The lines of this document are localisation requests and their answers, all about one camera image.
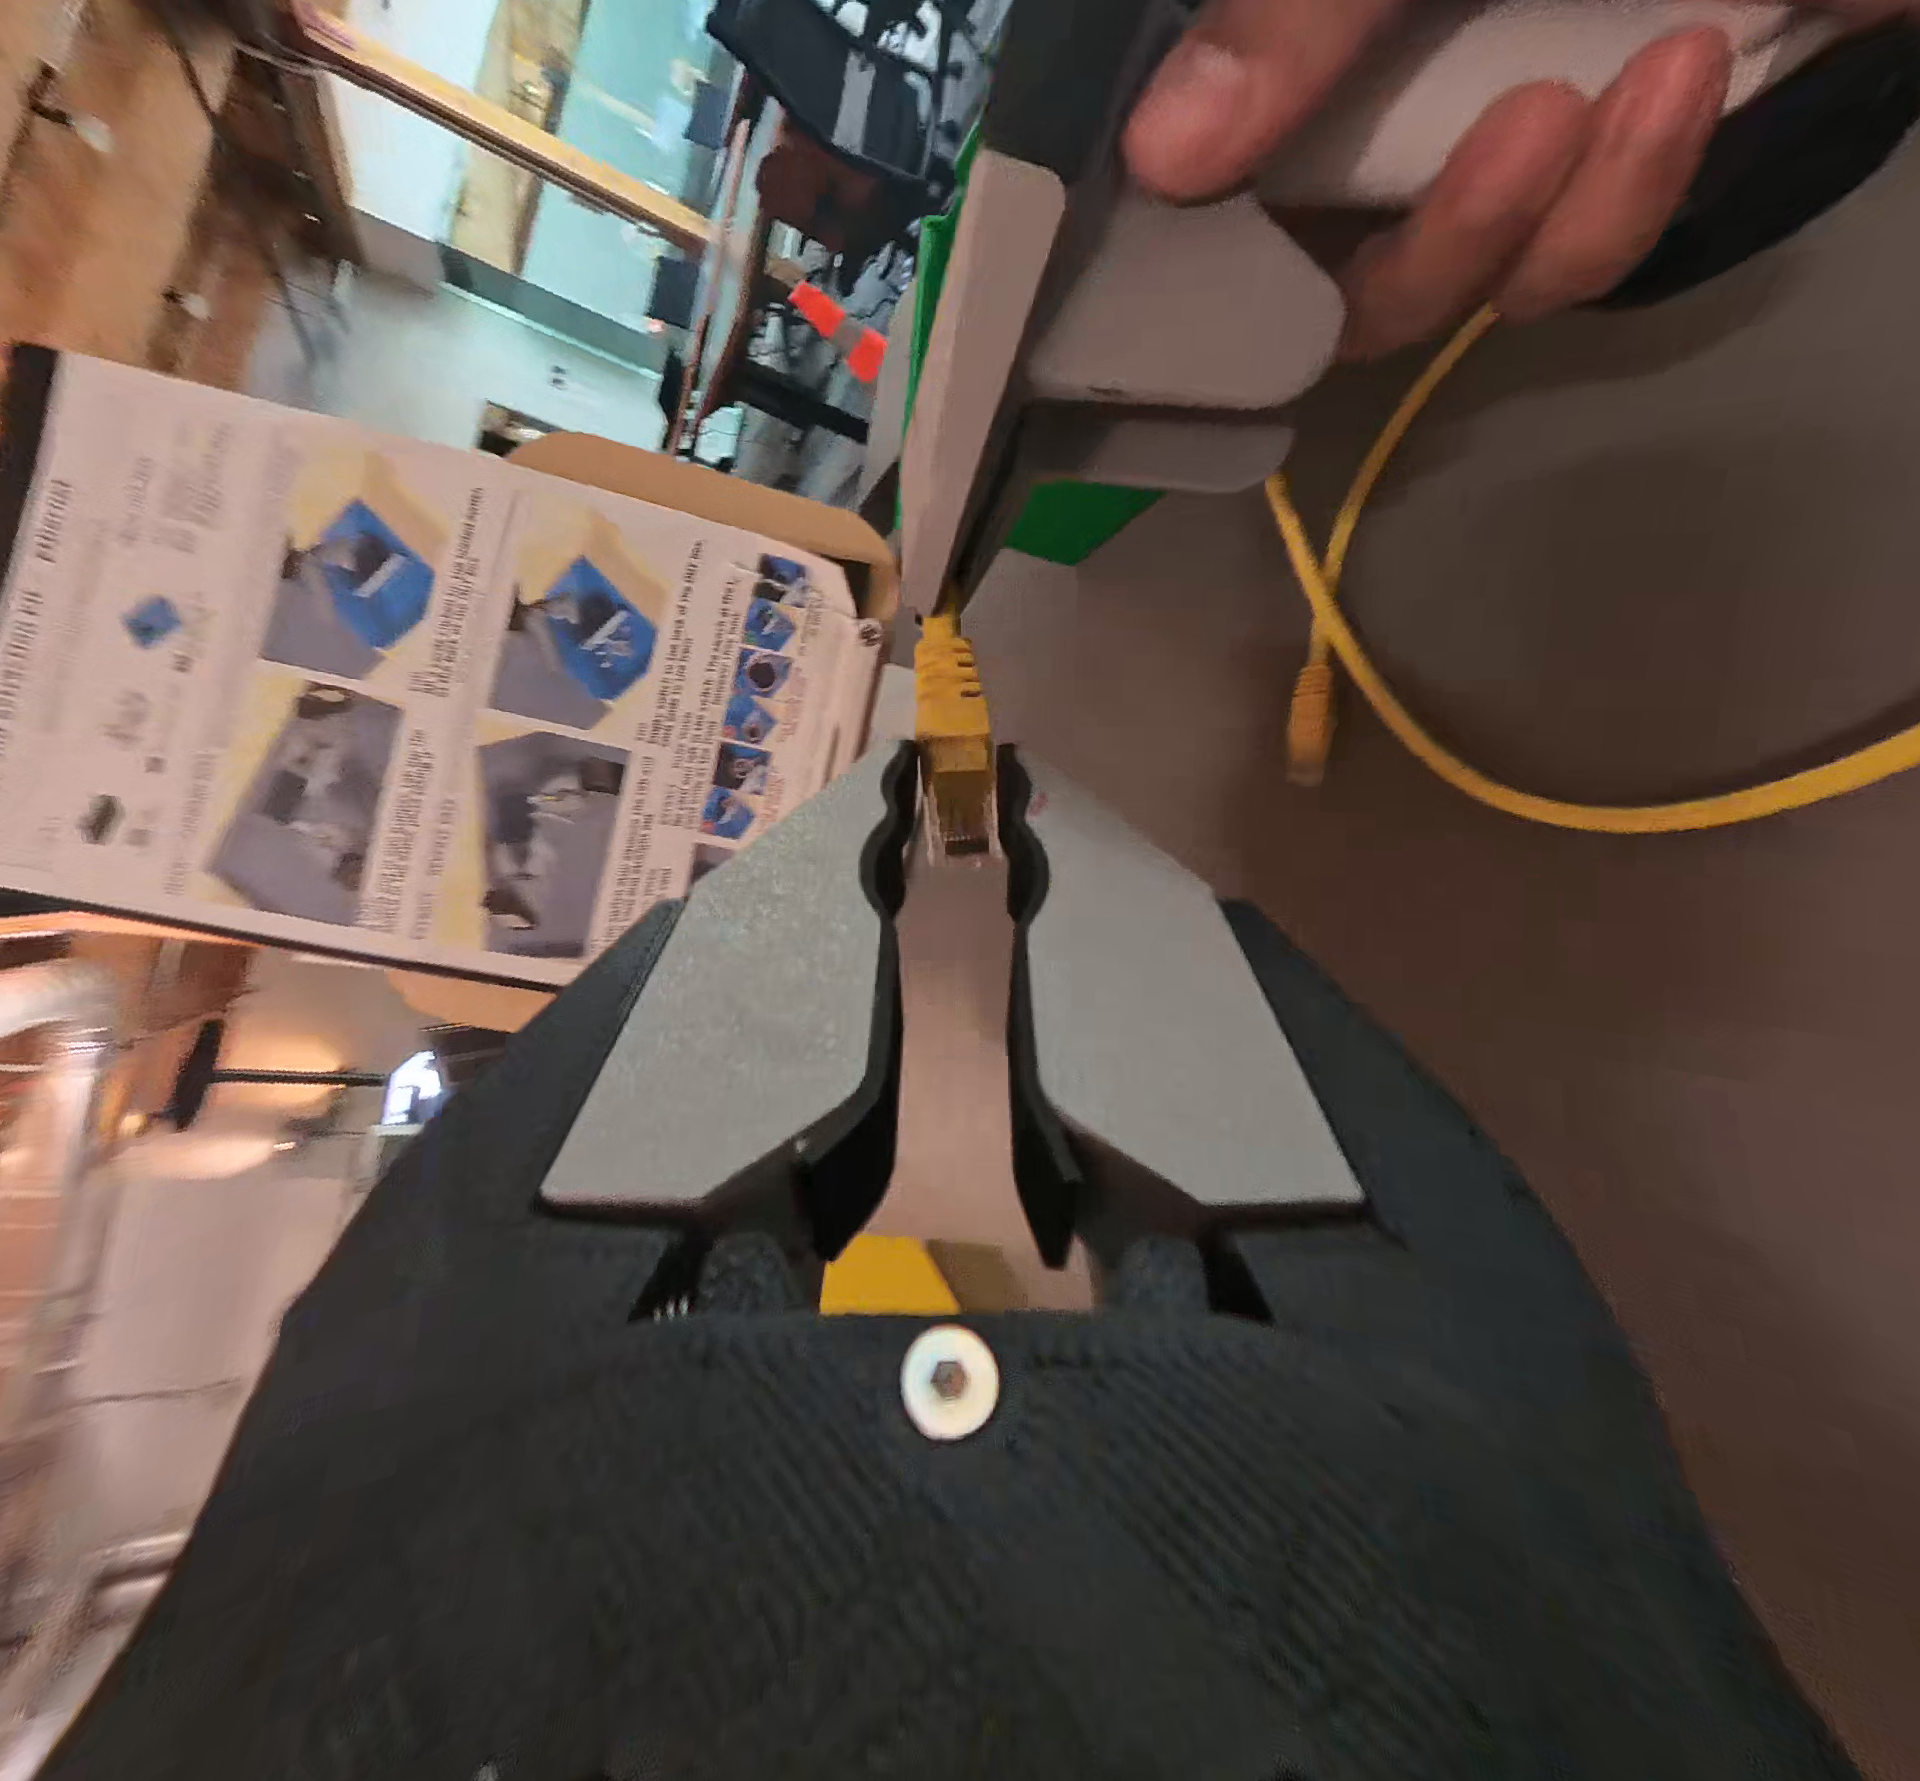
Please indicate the green plastic bin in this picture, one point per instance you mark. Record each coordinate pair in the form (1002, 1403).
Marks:
(1079, 521)

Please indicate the orange traffic cone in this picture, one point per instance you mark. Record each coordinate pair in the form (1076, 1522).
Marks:
(834, 327)

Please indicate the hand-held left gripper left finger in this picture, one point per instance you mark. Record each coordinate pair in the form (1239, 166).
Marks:
(721, 1048)

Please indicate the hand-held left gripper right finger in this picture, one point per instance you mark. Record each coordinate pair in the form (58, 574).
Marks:
(1187, 1048)

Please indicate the yellow plastic bin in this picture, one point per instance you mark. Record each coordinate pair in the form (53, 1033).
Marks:
(885, 1278)

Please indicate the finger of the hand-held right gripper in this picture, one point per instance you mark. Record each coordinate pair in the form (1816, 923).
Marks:
(983, 356)

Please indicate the black mesh office chair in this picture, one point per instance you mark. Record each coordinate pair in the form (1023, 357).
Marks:
(811, 57)

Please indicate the printed instruction sheet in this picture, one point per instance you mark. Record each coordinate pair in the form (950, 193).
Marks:
(376, 686)

